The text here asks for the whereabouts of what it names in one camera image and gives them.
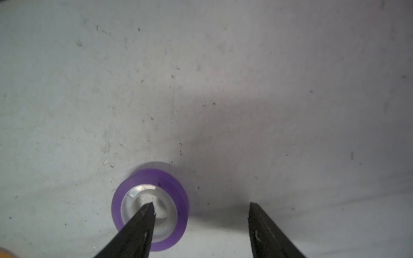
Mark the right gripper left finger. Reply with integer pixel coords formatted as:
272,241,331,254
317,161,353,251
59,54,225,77
95,203,156,258

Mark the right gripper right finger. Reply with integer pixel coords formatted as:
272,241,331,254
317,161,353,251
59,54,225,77
248,202,305,258

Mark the purple tape roll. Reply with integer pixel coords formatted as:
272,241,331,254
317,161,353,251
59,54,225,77
111,162,190,252

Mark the orange tape roll left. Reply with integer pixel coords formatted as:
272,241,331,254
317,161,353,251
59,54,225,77
0,248,15,258

